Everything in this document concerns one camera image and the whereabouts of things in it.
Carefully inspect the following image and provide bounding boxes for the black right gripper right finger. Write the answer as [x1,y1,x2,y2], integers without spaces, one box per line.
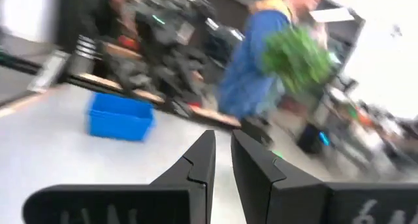
[231,129,418,224]

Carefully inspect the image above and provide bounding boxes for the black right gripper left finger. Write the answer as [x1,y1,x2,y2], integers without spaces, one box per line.
[22,129,216,224]

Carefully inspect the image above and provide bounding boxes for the blue plastic basket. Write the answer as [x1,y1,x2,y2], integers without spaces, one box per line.
[85,92,156,142]
[86,92,155,120]

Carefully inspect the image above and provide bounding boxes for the black device blue light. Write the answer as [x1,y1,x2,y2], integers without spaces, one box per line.
[296,122,331,155]

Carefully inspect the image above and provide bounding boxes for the person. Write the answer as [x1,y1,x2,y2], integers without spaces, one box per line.
[217,0,327,120]

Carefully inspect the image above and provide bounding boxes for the green potted plant black pot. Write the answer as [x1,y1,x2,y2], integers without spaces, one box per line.
[241,25,336,146]

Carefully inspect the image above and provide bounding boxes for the grey table mat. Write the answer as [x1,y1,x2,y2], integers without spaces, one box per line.
[0,83,330,224]

